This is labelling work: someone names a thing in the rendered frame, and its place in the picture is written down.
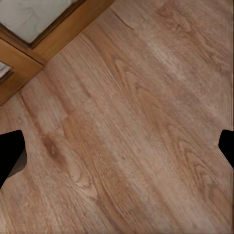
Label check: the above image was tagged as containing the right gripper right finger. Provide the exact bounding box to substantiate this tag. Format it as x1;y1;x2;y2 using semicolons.
218;130;234;169

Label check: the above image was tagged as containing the pillar candle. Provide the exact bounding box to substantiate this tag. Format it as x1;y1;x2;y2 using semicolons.
7;149;27;178

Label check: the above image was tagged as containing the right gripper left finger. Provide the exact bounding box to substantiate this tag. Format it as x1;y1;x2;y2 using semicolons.
0;130;25;188

